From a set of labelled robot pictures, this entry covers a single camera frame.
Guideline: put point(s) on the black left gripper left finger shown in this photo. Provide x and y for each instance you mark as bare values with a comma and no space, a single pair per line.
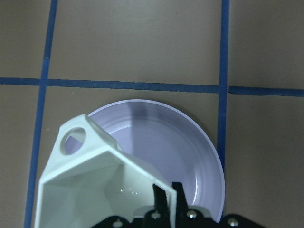
160,200

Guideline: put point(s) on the lilac round plate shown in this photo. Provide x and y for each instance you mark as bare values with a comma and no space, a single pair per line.
173,143

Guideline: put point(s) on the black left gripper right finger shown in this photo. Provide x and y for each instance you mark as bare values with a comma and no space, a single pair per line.
182,206

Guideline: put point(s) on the white faceted cup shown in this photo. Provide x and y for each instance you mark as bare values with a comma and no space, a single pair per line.
88,178

